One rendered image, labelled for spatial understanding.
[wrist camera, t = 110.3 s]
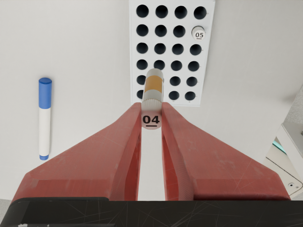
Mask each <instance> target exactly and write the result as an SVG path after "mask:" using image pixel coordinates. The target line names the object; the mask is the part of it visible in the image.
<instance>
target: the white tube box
mask: <svg viewBox="0 0 303 227"><path fill-rule="evenodd" d="M215 3H216V1H215V0H129V48H130V94H131V104H134V103H136V102H141V103H142V97H143V90H144V84H145V80H146V76H147V72H148V71H149V70H150V69H152V68H157V69H159V70H161V71H162V72H163V80H164V102H168V103H169V104H170V105H172V106H190V107H200V103H201V97H202V89H203V83H204V76H205V70H206V63H207V55H208V49H209V43H210V36H211V28H212V21H213V15H214V9H215ZM195 26H201V27H202V28H203V29H204V31H205V38H204V39H203V40H202V41H196V40H194V38H193V35H192V29H193V28H194V27H195Z"/></svg>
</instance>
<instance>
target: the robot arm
mask: <svg viewBox="0 0 303 227"><path fill-rule="evenodd" d="M141 111H142V107H141V102H136V103H134V104H133V105H132V106H131V107H130V108H129V109H128V110H127V111H125V112H124V113H123V114H122V115H121V116H120V117H119V118H118V119H117V120H116V121H115V122H113V123H112V124H110V125H109V126H107V127H105V128H103V129H102V130H100V131H98V132H97V133H95V134H93V135H91V136H90V137H88V138H86V139H85V140H83V141H81V142H79V143H77V144H76V145H74V146H72V147H71V148H69V149H67V150H66V151H64V152H62V153H60V154H59V155H57V156H55V157H53V158H51V159H50V160H48V161H46V162H45V163H43V164H41V165H40V166H38V167H36V168H34V169H33V170H31V171H29V172H28V173H26V174H25V175H24V177H23V179H22V181H21V183H20V185H19V187H18V189H17V191H16V193H15V195H14V197H13V199H12V201H11V203H10V205H9V207H8V210H7V212H6V214H5V216H4V218H3V220H2V222H1V224H0V227H303V200H291V198H290V196H289V194H288V192H287V190H286V188H285V186H284V184H283V182H282V180H281V178H280V176H279V174H277V173H276V172H275V171H273V170H271V169H269V168H268V167H266V166H264V165H263V164H261V163H259V162H257V161H256V160H254V159H252V158H250V157H249V156H247V155H245V154H243V153H242V152H240V151H238V150H237V149H235V148H233V147H231V146H230V145H228V144H226V143H224V142H223V141H221V140H219V139H217V138H216V137H214V136H212V135H211V134H209V133H207V132H205V131H204V130H202V129H200V128H198V127H197V126H195V125H193V124H191V123H190V122H189V121H187V120H186V119H185V118H184V117H183V116H182V115H181V114H180V113H179V112H178V111H177V110H176V109H175V108H174V107H173V106H172V105H170V104H169V103H168V102H162V107H161V112H162V121H161V151H162V167H163V178H164V190H165V201H138V189H139V178H140V167H141V150H142V119H141Z"/></svg>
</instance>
